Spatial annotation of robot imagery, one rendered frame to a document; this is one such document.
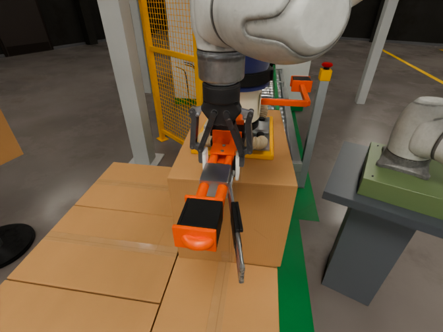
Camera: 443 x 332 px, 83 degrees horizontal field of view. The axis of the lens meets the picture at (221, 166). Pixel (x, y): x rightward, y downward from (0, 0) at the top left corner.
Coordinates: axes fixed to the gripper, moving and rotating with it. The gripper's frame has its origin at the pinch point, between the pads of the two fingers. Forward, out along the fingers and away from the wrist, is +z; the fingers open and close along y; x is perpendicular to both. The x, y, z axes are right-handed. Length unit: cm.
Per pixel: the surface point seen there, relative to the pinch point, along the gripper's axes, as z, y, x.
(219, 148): -1.7, 1.4, -5.3
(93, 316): 53, 39, 17
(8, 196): 107, 197, -78
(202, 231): -2.5, -0.9, 22.7
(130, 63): 10, 97, -143
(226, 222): 30.4, 0.2, -10.4
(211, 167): -1.8, 1.6, 3.6
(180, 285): 53, 15, 2
